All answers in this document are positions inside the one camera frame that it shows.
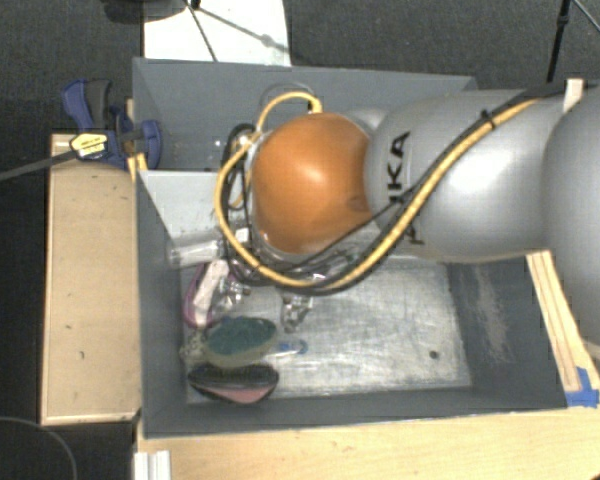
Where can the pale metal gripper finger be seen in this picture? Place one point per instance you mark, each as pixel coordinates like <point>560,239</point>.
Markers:
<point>295,311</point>
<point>238,294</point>

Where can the black and pink oval brush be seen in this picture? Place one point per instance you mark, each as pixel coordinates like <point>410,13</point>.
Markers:
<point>232,384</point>

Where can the green oval sponge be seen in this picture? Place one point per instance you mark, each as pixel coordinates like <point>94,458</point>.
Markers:
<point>240,340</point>

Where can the pale wood board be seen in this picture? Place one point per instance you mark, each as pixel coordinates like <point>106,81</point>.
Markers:
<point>92,293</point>

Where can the clear plastic bottle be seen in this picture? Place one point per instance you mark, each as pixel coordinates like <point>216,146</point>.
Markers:
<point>192,250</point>

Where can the grey metal bin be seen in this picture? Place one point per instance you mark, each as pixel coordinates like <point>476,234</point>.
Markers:
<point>380,328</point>

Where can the purple and white oblong thing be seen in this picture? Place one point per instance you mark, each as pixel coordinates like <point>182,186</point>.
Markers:
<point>206,288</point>

